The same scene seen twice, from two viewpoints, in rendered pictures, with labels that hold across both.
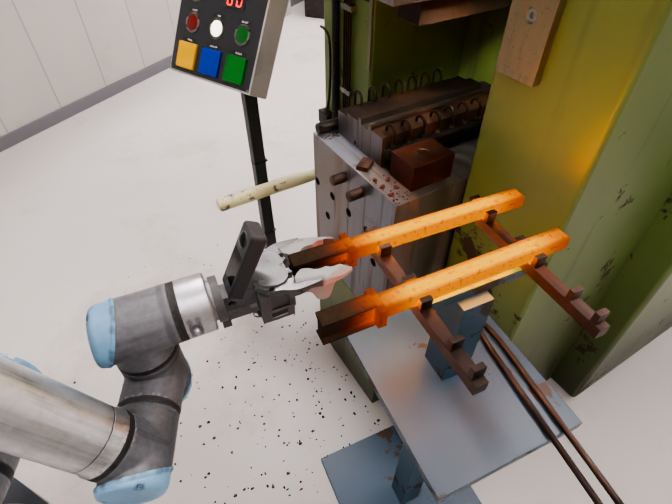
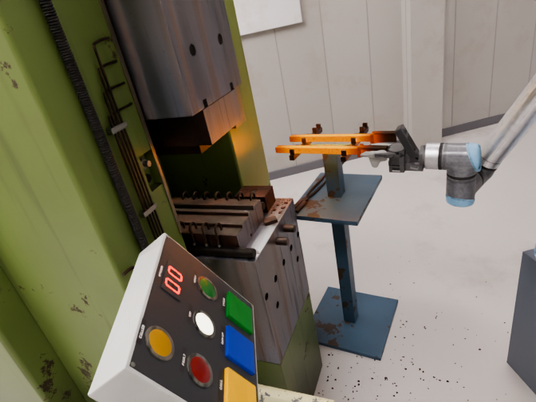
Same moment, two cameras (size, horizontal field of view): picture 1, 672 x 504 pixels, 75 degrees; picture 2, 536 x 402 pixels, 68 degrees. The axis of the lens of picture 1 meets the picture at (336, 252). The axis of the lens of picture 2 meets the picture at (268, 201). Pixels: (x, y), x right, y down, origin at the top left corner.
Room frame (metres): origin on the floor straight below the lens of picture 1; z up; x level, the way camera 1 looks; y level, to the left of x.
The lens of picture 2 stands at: (1.54, 0.90, 1.60)
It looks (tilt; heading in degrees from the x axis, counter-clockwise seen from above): 28 degrees down; 237
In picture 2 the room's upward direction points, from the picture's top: 12 degrees counter-clockwise
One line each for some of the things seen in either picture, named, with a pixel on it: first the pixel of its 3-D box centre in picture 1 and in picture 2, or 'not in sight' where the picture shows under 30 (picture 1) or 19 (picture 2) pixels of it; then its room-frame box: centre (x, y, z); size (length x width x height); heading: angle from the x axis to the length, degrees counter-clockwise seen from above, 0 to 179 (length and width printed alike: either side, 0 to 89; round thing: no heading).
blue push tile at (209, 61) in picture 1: (211, 62); (238, 350); (1.34, 0.37, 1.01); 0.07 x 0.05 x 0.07; 56
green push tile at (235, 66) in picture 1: (235, 70); (238, 313); (1.28, 0.29, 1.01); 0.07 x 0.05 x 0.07; 56
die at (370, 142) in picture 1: (423, 113); (195, 221); (1.11, -0.24, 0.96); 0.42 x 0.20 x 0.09; 121
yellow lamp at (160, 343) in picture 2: not in sight; (159, 343); (1.47, 0.41, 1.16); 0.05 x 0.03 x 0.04; 31
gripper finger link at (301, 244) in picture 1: (306, 254); (374, 159); (0.52, 0.05, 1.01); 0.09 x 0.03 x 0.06; 130
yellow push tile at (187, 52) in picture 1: (187, 55); (238, 397); (1.39, 0.46, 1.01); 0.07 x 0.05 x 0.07; 56
